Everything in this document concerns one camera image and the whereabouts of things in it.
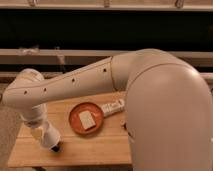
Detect white tube with cap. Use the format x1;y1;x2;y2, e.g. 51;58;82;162
101;99;125;117

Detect white sponge block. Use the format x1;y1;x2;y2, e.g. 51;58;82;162
79;111;96;130

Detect black eraser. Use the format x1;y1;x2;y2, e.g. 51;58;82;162
51;142;62;152

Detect orange round plate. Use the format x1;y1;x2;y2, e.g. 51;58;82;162
69;102;104;136

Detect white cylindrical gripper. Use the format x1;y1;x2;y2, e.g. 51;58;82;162
23;116;46;140

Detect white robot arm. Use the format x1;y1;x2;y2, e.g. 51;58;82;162
2;49;213;171

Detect white ceramic cup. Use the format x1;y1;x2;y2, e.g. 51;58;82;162
36;122;60;149

